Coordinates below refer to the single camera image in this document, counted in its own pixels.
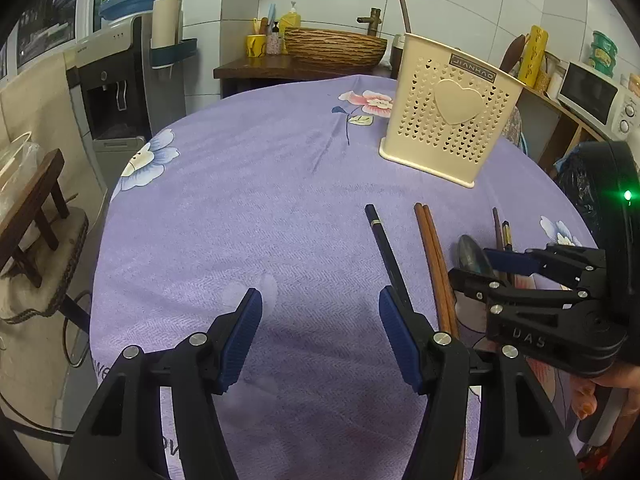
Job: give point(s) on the black plastic bag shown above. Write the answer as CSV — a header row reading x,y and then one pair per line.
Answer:
x,y
580,185

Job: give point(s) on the sliding window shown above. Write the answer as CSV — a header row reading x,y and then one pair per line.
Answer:
x,y
45,20

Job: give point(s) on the yellow cup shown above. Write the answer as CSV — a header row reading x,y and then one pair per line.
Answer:
x,y
256,47

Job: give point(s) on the cream perforated utensil holder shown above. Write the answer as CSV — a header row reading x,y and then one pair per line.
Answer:
x,y
450,130

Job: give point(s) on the clear plastic bag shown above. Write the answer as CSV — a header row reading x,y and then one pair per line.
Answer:
x,y
27,170

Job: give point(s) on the woven brown basin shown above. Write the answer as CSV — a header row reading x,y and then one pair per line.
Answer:
x,y
335,47

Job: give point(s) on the white paper cup stack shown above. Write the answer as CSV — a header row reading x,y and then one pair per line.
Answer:
x,y
166,20

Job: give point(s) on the person's right hand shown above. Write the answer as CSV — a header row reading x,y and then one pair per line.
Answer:
x,y
585,400

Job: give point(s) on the grey water dispenser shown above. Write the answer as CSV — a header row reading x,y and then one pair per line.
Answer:
x,y
100,85

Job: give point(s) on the blue toothbrush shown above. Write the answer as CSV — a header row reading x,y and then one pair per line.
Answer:
x,y
271,12

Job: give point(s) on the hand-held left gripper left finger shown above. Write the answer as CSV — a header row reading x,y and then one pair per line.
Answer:
x,y
242,340

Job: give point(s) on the bronze faucet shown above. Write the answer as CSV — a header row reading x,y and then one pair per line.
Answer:
x,y
372,22

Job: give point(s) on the dark wooden side table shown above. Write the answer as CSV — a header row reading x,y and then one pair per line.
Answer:
x,y
260,67

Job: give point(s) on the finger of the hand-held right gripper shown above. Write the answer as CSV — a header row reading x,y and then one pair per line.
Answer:
x,y
525,300
505,261

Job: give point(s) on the white microwave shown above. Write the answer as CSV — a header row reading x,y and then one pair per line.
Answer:
x,y
590,92

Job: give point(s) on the black chopstick yellow band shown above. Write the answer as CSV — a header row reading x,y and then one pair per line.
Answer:
x,y
507,235

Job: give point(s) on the floral fabric chair cover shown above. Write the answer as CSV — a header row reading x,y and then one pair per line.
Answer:
x,y
512,125

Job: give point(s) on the metal spoon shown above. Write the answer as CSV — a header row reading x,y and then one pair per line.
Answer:
x,y
472,257

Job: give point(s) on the wooden shelf unit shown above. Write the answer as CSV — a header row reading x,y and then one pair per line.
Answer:
x,y
560,125

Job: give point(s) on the dark wooden stool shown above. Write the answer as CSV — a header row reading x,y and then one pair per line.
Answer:
x,y
30,195

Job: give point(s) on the dark blue cup holder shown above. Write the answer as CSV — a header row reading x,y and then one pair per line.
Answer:
x,y
172,52

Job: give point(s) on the yellow soap dispenser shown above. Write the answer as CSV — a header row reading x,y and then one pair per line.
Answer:
x,y
290,17

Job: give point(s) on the purple floral tablecloth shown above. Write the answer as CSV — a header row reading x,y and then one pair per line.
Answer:
x,y
250,185

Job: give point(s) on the patterned pump bottle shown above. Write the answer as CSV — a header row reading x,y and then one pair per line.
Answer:
x,y
275,42

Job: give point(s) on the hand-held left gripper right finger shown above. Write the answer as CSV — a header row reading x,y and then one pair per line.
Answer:
x,y
400,340

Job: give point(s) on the glass jar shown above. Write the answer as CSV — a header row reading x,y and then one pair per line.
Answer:
x,y
547,72

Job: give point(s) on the light blue chair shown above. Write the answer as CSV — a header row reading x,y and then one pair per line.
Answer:
x,y
523,142

